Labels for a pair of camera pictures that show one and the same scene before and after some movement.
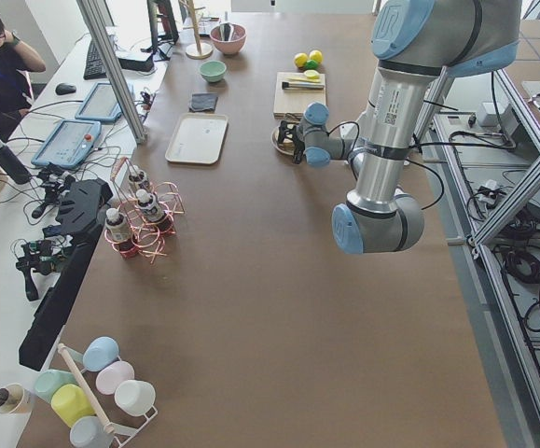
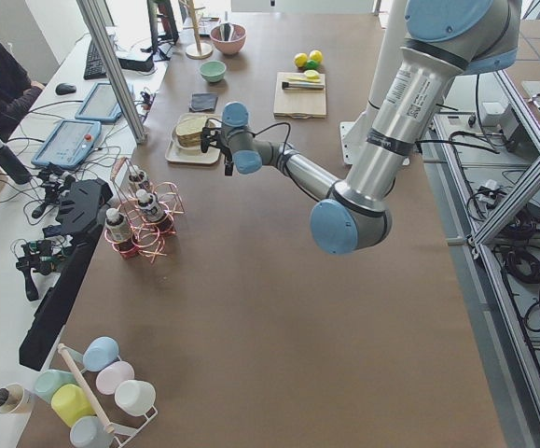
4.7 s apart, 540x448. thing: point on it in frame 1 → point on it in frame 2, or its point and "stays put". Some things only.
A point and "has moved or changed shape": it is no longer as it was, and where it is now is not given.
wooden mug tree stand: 198,50 stays put
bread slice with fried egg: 287,147 has moved or changed shape
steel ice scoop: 226,30 stays put
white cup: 134,397 stays put
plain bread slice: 288,134 → 190,125
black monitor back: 83,206 stays put
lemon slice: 311,74 stays put
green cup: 47,382 stays put
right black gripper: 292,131 → 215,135
